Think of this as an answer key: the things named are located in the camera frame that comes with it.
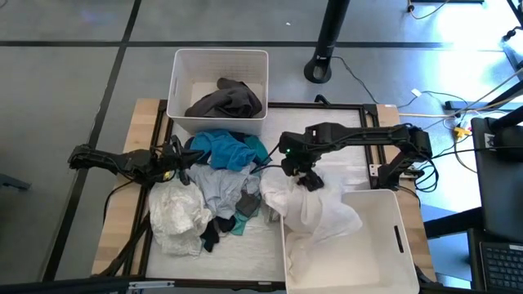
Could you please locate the yellowish floor cable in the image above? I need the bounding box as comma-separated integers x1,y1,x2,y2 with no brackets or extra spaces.
408,0,450,20

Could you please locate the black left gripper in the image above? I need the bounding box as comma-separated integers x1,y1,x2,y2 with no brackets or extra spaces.
154,135,205,187

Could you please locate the black looped cable bundle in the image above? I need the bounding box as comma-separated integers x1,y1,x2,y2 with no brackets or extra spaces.
412,157,440,193

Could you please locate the black aluminium table frame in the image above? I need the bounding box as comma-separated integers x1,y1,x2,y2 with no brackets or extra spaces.
138,100,393,292

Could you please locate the blue garment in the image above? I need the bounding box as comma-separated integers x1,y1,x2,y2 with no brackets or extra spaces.
188,129,262,172

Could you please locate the dark grey garment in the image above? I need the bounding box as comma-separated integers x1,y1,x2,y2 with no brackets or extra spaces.
184,77,263,119

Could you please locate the white table mat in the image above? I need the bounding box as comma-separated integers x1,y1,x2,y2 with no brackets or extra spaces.
145,106,371,283

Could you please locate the white garment black line print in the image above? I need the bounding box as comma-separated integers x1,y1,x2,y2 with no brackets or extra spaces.
149,181,213,256

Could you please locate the silver bracket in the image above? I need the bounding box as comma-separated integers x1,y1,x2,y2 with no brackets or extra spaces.
128,280,175,291

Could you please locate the white plastic storage bin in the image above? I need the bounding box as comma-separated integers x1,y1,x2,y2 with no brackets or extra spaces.
279,189,421,294
166,48,270,136

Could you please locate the grey floor foot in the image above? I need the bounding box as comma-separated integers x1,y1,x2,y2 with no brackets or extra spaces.
0,173,32,192

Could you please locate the black pole with round base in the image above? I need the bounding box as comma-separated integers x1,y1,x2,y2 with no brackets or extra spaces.
303,0,351,85

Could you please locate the dark sock maroon cuff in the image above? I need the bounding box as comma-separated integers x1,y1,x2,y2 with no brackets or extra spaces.
214,215,237,234

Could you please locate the grey sock teal cuff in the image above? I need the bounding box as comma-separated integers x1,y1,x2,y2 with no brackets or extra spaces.
235,190,262,218

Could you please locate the black beam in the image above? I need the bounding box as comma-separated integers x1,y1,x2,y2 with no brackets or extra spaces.
0,276,287,294

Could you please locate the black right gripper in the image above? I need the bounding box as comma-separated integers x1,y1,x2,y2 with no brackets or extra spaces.
280,154,326,193

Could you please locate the light grey-blue shirt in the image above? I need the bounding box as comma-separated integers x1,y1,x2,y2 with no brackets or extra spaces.
186,163,262,220

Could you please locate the dark sock teal toe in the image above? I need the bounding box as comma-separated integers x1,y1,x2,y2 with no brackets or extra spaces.
199,220,222,253

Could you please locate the beige cable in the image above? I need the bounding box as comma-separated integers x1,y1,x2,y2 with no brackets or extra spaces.
398,67,523,119

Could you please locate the black laptop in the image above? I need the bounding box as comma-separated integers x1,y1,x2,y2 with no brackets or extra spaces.
469,116,523,293

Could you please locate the thin black floor cable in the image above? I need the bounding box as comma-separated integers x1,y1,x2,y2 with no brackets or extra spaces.
330,56,379,105

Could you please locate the black floor bar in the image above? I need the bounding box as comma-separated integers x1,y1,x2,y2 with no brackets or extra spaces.
444,100,523,112

